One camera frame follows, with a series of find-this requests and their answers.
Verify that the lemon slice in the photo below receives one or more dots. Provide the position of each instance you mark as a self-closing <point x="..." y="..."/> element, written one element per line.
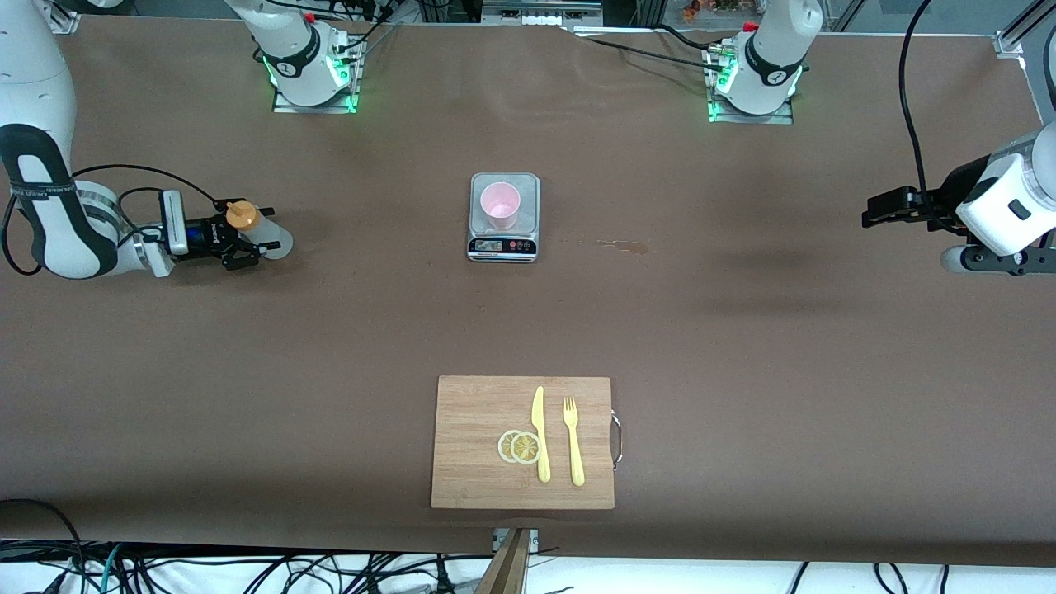
<point x="525" y="448"/>
<point x="504" y="445"/>

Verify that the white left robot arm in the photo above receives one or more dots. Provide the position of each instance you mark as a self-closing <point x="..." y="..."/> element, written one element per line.
<point x="771" y="49"/>

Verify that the brown table cover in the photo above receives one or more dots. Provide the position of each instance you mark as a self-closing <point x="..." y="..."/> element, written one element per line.
<point x="330" y="371"/>

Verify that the wooden cutting board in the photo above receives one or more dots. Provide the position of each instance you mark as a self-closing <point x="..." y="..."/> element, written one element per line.
<point x="478" y="445"/>

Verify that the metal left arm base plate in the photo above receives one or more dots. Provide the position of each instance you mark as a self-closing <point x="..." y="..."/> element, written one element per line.
<point x="784" y="117"/>

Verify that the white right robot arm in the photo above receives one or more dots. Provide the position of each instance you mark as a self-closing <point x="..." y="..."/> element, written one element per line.
<point x="49" y="214"/>

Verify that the pink plastic cup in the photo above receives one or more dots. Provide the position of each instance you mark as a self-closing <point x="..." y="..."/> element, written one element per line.
<point x="501" y="205"/>

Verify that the silver digital kitchen scale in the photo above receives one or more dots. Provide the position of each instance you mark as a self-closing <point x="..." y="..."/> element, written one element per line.
<point x="532" y="216"/>

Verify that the aluminium frame corner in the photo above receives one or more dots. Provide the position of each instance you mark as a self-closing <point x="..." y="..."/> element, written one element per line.
<point x="1023" y="29"/>
<point x="64" y="21"/>

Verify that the wooden post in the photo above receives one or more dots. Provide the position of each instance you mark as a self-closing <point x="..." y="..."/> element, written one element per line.
<point x="505" y="569"/>

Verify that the white power strip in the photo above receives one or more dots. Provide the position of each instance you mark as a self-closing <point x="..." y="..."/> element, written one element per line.
<point x="536" y="18"/>

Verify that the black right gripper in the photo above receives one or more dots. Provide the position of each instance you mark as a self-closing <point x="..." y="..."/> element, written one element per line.
<point x="214" y="236"/>

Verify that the clear sauce bottle orange cap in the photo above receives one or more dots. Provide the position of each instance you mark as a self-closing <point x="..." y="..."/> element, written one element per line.
<point x="241" y="216"/>

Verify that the yellow plastic fork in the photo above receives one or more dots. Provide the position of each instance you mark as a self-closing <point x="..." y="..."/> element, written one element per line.
<point x="574" y="450"/>

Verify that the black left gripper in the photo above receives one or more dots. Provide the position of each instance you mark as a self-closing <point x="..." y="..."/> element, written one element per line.
<point x="941" y="200"/>

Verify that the yellow plastic knife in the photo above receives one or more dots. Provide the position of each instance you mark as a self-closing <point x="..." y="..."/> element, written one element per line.
<point x="540" y="433"/>

